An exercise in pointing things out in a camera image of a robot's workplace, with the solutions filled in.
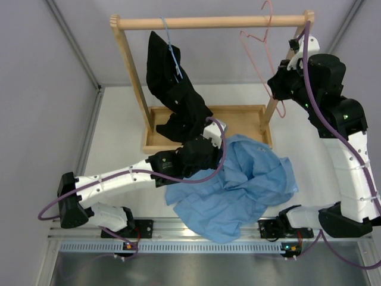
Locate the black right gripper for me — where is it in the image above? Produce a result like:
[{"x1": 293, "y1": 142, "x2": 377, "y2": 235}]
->
[{"x1": 268, "y1": 59, "x2": 319, "y2": 113}]

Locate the light blue shirt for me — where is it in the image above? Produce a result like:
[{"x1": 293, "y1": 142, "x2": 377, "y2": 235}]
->
[{"x1": 165, "y1": 135, "x2": 298, "y2": 243}]

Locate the pink plastic hanger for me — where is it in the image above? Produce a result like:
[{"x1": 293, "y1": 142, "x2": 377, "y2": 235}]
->
[{"x1": 239, "y1": 0, "x2": 287, "y2": 119}]

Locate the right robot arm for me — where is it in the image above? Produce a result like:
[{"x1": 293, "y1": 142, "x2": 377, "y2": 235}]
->
[{"x1": 267, "y1": 54, "x2": 380, "y2": 238}]

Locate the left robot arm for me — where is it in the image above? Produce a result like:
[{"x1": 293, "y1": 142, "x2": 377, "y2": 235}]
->
[{"x1": 58, "y1": 136, "x2": 223, "y2": 238}]

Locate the blue plastic hanger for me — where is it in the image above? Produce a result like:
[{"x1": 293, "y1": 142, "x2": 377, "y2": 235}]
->
[{"x1": 161, "y1": 17, "x2": 183, "y2": 83}]

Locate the black shirt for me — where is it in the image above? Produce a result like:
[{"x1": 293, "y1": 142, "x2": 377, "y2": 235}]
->
[{"x1": 146, "y1": 31, "x2": 213, "y2": 143}]

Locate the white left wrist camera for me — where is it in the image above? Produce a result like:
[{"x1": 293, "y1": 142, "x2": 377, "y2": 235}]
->
[{"x1": 202, "y1": 121, "x2": 222, "y2": 149}]

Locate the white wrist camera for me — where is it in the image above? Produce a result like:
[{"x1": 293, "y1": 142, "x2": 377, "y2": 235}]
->
[
  {"x1": 202, "y1": 121, "x2": 222, "y2": 149},
  {"x1": 288, "y1": 35, "x2": 321, "y2": 71}
]

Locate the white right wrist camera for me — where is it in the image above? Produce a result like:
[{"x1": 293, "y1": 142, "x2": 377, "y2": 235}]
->
[{"x1": 288, "y1": 35, "x2": 321, "y2": 71}]

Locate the aluminium mounting rail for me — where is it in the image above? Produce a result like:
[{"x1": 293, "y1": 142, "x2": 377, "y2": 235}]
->
[{"x1": 47, "y1": 216, "x2": 370, "y2": 241}]

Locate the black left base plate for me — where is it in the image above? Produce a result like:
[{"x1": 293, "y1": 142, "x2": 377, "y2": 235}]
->
[{"x1": 116, "y1": 219, "x2": 154, "y2": 239}]

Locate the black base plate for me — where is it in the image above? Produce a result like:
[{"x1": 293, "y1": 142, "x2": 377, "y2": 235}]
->
[
  {"x1": 258, "y1": 219, "x2": 295, "y2": 242},
  {"x1": 116, "y1": 219, "x2": 154, "y2": 239}
]

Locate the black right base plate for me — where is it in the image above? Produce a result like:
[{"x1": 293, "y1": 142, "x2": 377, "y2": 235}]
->
[{"x1": 258, "y1": 219, "x2": 295, "y2": 242}]

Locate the grey slotted cable duct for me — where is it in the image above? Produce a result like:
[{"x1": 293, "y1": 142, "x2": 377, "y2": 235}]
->
[{"x1": 60, "y1": 241, "x2": 298, "y2": 254}]

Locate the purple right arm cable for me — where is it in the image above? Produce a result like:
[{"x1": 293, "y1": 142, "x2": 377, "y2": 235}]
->
[{"x1": 293, "y1": 20, "x2": 381, "y2": 271}]

